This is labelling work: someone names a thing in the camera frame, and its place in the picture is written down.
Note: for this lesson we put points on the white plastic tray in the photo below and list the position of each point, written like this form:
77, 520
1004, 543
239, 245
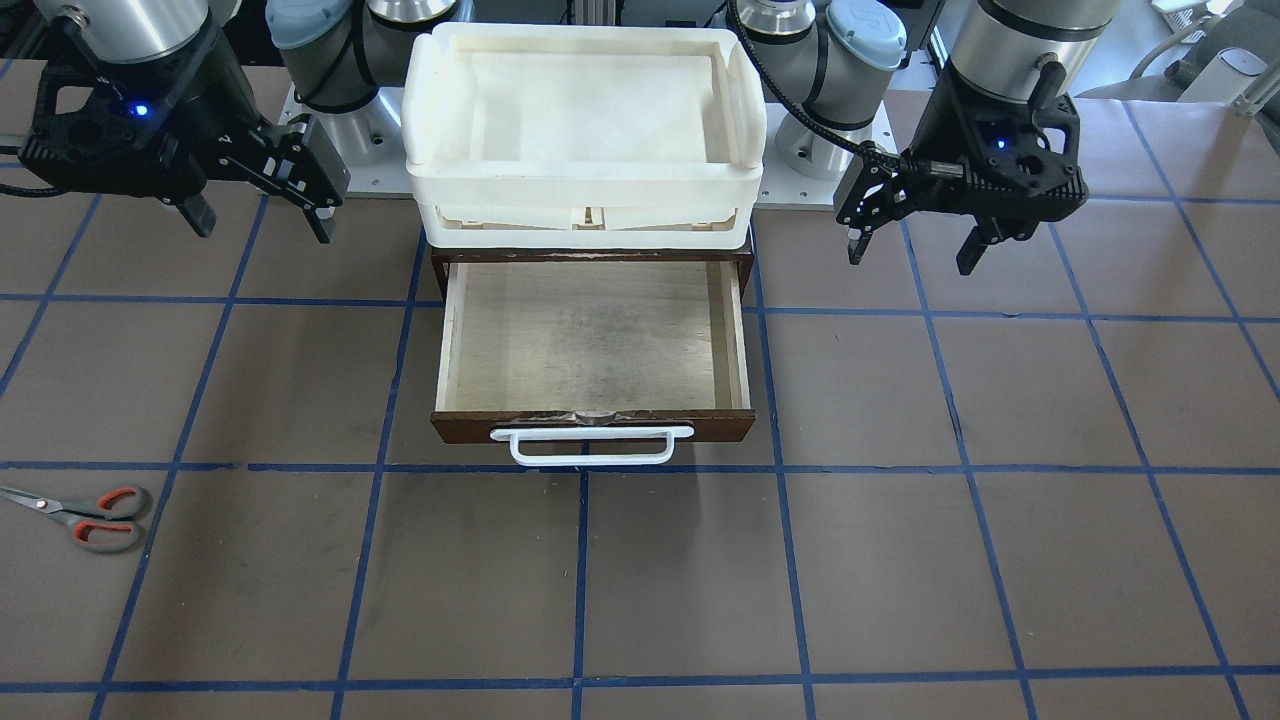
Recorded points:
583, 137

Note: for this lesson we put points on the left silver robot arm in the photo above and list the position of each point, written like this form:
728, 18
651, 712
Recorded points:
829, 64

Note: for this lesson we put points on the wooden drawer with white handle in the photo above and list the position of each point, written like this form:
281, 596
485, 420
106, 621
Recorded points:
593, 350

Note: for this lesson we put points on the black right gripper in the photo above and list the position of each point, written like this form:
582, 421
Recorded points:
197, 115

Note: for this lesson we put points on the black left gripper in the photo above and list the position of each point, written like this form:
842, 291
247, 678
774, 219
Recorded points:
948, 125

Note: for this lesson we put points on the red grey handled scissors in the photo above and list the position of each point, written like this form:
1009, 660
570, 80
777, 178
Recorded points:
102, 525

